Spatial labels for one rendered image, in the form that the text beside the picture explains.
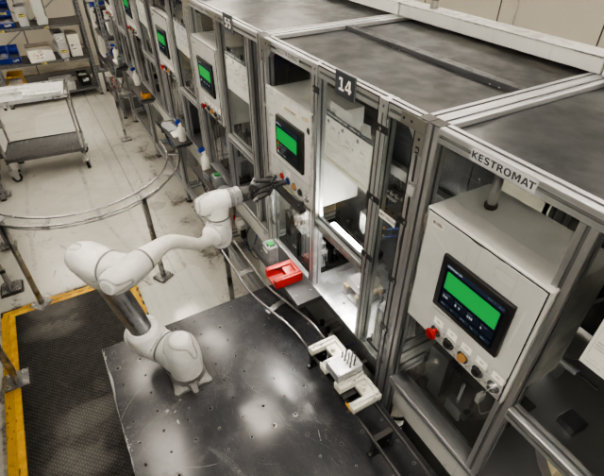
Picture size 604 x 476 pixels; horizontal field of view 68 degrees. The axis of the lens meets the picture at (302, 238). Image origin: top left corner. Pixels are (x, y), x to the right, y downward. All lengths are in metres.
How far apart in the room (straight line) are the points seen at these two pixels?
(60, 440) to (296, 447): 1.58
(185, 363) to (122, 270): 0.63
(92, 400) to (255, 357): 1.28
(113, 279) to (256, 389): 0.91
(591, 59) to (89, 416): 3.09
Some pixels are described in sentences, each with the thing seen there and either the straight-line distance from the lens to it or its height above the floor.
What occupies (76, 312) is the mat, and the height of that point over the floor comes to 0.01.
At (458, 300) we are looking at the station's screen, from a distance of 1.39.
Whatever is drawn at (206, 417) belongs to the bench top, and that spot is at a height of 0.68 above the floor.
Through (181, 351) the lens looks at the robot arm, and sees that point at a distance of 2.10.
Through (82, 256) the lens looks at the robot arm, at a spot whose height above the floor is 1.50.
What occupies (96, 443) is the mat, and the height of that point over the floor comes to 0.01.
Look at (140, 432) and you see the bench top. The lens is 2.22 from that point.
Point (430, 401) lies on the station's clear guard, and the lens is 1.88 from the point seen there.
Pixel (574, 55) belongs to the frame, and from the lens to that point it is 1.98.
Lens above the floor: 2.53
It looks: 38 degrees down
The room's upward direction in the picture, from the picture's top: straight up
